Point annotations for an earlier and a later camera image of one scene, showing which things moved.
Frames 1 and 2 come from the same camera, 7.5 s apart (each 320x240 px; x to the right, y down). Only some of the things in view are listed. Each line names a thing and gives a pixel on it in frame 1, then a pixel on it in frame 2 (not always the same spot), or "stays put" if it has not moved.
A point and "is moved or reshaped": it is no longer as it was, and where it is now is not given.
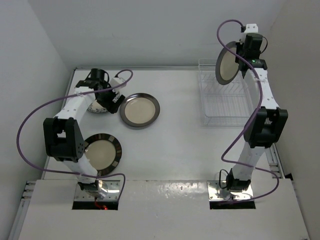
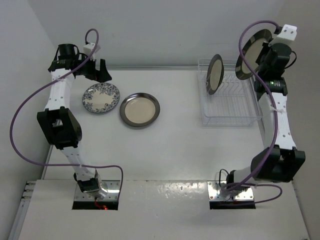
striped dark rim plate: x=103 y=152 is moved or reshaped
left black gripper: x=111 y=106 → x=101 y=75
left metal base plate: x=113 y=192 stays put
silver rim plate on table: x=139 y=109 stays put
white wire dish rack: x=222 y=105 stays put
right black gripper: x=239 y=45 → x=266 y=47
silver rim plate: x=226 y=69 → x=215 y=74
